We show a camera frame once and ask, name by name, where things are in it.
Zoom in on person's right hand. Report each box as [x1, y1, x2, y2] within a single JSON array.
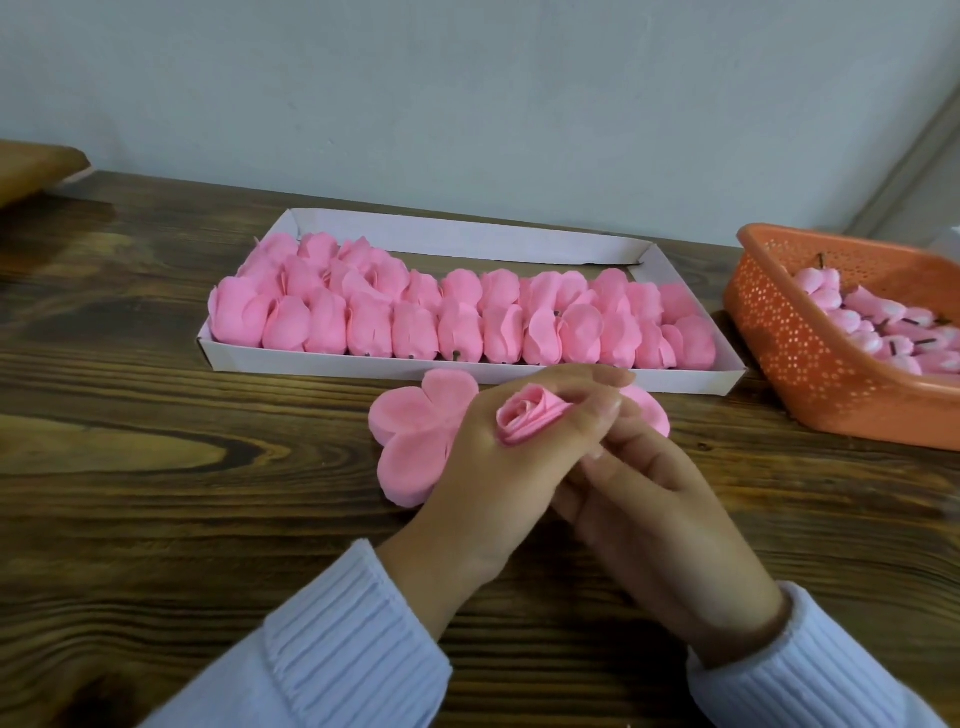
[[551, 416, 790, 667]]

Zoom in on person's left hand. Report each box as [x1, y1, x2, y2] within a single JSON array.
[[396, 365, 636, 595]]

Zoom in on pink paper rose bud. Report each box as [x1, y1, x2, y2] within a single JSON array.
[[495, 382, 575, 448]]

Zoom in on person's left forearm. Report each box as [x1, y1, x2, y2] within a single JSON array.
[[142, 525, 513, 728]]

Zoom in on person's right forearm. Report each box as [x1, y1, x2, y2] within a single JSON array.
[[686, 581, 929, 728]]

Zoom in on rows of pink folded petals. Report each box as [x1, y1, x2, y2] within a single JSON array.
[[208, 231, 720, 372]]

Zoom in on pink flat five-petal sheet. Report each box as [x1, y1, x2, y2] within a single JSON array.
[[367, 369, 672, 510]]

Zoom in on orange perforated plastic basket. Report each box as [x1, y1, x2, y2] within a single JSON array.
[[723, 222, 960, 453]]

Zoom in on white cardboard tray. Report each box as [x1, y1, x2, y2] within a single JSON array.
[[196, 207, 749, 398]]

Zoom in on pile of pink stemmed buds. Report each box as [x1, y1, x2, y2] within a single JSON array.
[[793, 255, 960, 377]]

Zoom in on brown wooden board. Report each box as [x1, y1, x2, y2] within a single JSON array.
[[0, 140, 93, 212]]

